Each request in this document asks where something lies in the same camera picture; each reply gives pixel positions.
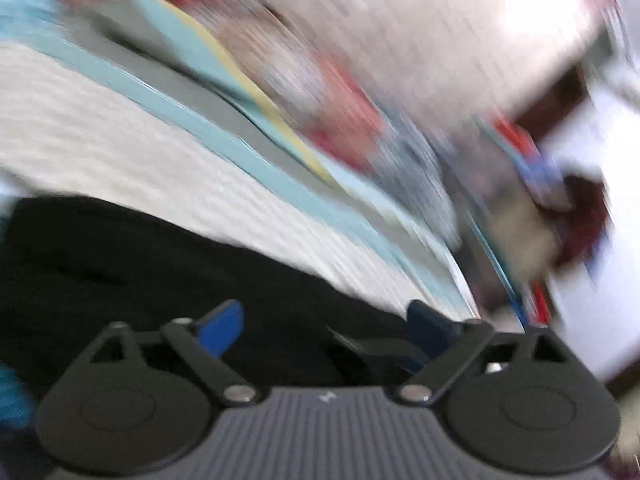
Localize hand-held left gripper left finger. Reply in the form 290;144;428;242
88;299;257;407

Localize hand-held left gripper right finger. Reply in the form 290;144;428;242
395;300;572;406

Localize black pants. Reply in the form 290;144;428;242
0;195;451;411

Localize blue white patterned pillow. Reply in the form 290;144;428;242
374;120;463;253

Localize printed patterned blanket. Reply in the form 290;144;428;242
0;0;482;431

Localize red floral cloth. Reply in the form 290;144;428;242
35;0;387;173

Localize teal checked bedsheet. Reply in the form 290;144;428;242
131;0;451;261

